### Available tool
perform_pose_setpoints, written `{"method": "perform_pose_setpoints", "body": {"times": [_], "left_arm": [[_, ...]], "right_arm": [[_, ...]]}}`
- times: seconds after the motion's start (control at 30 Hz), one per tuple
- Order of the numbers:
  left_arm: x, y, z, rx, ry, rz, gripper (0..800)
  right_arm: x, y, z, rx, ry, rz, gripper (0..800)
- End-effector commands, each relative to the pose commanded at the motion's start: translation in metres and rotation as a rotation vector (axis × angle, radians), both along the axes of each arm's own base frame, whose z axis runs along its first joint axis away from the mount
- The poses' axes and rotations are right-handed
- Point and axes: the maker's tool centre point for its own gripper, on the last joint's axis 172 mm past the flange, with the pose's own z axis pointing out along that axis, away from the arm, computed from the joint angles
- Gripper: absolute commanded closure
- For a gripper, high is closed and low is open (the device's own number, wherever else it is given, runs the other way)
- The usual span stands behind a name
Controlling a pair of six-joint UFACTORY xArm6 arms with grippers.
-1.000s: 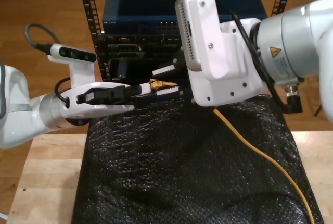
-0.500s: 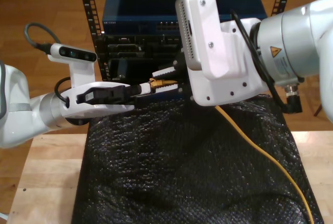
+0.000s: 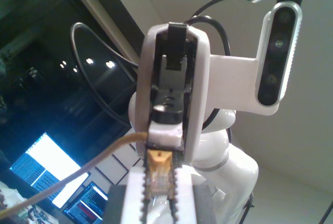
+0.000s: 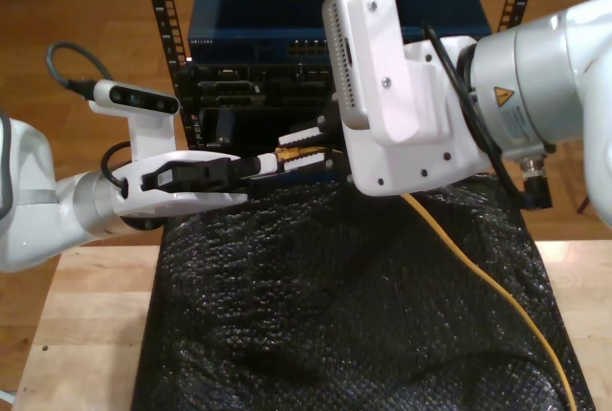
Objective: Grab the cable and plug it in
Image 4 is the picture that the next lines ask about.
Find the yellow network cable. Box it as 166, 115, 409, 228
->
275, 144, 578, 411

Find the black rack server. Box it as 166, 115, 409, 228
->
174, 62, 336, 109

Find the black bubble wrap mat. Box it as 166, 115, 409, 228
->
131, 176, 597, 411

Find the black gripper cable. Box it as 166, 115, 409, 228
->
99, 141, 133, 190
420, 18, 554, 211

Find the blue network switch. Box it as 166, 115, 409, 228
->
186, 0, 493, 64

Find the grey camera cable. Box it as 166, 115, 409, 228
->
46, 41, 116, 97

